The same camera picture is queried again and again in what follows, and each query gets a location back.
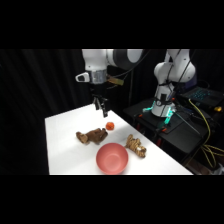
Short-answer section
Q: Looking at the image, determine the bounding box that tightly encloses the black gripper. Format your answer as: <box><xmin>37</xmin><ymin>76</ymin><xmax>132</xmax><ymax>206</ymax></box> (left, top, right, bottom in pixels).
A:
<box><xmin>89</xmin><ymin>81</ymin><xmax>110</xmax><ymax>119</ymax></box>

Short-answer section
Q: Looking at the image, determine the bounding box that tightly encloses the red orange patterned ball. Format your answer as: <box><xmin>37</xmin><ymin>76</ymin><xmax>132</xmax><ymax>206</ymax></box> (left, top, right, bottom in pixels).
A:
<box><xmin>105</xmin><ymin>121</ymin><xmax>116</xmax><ymax>132</ymax></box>

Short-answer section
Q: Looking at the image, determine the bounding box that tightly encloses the pink bowl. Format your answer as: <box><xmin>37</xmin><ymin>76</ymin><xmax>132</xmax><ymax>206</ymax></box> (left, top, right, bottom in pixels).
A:
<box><xmin>95</xmin><ymin>142</ymin><xmax>130</xmax><ymax>175</ymax></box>

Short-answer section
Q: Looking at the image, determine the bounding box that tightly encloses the brown teddy bear plush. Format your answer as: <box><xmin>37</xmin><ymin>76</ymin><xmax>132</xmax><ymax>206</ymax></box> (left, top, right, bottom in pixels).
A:
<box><xmin>75</xmin><ymin>127</ymin><xmax>109</xmax><ymax>146</ymax></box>

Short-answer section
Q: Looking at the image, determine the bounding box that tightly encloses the tan striped plush toy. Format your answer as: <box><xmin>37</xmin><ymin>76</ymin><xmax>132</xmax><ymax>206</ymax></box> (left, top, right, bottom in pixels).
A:
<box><xmin>124</xmin><ymin>133</ymin><xmax>148</xmax><ymax>159</ymax></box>

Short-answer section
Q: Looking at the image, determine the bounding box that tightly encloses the black curtain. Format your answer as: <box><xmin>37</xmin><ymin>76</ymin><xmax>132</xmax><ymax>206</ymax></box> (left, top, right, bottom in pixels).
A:
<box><xmin>0</xmin><ymin>49</ymin><xmax>224</xmax><ymax>175</ymax></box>

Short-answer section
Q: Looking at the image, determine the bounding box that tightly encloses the black robot stand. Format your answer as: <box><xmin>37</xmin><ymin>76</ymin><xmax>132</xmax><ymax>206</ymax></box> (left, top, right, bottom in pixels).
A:
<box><xmin>122</xmin><ymin>97</ymin><xmax>224</xmax><ymax>165</ymax></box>

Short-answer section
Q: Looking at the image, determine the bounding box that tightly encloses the black laptop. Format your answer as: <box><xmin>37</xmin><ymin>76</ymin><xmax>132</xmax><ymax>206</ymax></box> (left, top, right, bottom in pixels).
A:
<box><xmin>181</xmin><ymin>85</ymin><xmax>224</xmax><ymax>109</ymax></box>

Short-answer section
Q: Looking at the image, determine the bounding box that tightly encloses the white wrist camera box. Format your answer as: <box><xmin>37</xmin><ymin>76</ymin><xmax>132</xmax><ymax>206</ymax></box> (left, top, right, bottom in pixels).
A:
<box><xmin>75</xmin><ymin>71</ymin><xmax>91</xmax><ymax>84</ymax></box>

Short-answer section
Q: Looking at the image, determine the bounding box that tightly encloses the yellow cable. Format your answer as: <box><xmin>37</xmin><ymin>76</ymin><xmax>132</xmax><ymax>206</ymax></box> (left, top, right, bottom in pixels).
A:
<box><xmin>187</xmin><ymin>98</ymin><xmax>224</xmax><ymax>168</ymax></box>

